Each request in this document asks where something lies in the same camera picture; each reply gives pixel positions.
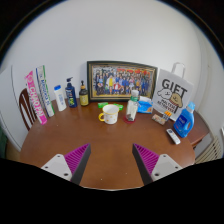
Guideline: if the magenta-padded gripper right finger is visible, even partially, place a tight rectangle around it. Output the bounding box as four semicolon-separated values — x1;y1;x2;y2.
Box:
132;143;184;186

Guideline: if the white printed paper bag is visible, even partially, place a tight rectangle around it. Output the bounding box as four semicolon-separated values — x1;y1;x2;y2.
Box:
152;61;194;122

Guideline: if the white mug yellow rim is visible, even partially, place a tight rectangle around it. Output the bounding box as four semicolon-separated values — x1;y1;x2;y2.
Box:
98;103;120;125

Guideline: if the blue tissue pack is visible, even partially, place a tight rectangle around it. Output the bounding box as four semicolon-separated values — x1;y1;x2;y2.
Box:
137;95;154;115

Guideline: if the small floral pouch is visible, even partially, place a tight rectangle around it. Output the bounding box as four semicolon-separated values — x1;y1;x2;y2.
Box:
151;113;167;126

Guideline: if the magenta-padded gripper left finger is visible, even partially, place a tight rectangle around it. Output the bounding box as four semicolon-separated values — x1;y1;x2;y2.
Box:
40;143;92;186

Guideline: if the wooden chair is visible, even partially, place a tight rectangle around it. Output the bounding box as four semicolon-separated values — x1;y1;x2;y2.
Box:
18;87;38;132

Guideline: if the white tube blue cap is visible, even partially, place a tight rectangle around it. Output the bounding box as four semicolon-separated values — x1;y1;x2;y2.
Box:
53;84;68;112

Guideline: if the white radiator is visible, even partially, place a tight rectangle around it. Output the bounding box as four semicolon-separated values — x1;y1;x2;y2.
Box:
194;134;223;164

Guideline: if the flat round red coaster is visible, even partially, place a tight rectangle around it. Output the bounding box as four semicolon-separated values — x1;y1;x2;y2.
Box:
123;115;138;124

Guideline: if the dark blue pump bottle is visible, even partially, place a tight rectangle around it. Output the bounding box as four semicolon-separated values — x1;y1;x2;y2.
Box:
64;77;78;109

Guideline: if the blue detergent bottle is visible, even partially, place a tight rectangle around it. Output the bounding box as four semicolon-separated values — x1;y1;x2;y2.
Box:
172;101;196;139

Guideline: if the white flat board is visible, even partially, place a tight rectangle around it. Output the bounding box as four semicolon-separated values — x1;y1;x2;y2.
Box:
0;64;24;151

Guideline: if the framed group picture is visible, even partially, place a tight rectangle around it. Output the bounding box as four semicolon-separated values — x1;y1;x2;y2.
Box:
86;60;159;102

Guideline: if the clear drink bottle green label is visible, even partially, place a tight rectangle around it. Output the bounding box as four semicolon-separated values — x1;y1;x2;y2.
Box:
125;89;140;123

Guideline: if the brown pump bottle yellow label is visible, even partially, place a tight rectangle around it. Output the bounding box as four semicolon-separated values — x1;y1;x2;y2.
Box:
78;80;90;107

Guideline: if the white remote control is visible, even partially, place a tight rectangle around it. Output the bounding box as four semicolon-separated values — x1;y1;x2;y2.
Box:
165;128;182;146

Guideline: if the colourful puzzle cube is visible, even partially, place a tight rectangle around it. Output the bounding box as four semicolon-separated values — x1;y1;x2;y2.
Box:
162;110;172;122

